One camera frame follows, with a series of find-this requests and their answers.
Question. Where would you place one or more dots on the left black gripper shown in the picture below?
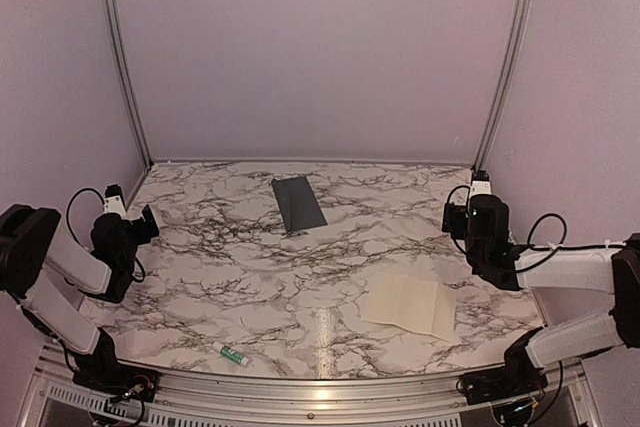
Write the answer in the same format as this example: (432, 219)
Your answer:
(146, 234)

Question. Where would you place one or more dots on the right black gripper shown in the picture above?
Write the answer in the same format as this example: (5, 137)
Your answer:
(453, 218)

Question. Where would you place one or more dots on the cream letter paper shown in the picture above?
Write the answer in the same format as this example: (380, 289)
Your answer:
(419, 306)

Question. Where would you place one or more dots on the dark grey envelope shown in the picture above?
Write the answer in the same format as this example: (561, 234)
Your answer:
(297, 204)

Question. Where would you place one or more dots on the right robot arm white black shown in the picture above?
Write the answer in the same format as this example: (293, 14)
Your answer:
(608, 267)

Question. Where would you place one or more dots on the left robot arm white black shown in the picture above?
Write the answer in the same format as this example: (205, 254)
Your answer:
(35, 245)

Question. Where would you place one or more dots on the green white glue stick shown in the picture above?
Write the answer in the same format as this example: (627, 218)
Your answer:
(231, 354)

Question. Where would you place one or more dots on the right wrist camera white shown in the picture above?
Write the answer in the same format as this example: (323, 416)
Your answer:
(480, 183)

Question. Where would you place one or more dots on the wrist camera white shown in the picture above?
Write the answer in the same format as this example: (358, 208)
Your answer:
(480, 183)
(114, 201)

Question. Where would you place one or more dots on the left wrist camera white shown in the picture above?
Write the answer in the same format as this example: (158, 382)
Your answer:
(114, 201)

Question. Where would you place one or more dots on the front aluminium rail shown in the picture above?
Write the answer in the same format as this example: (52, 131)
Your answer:
(186, 398)

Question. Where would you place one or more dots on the right aluminium frame post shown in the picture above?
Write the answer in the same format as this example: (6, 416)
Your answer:
(515, 39)

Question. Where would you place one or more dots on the aluminium frame post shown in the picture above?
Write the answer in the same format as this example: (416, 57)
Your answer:
(125, 81)
(515, 39)

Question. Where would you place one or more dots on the left aluminium frame post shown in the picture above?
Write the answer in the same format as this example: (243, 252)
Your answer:
(125, 81)

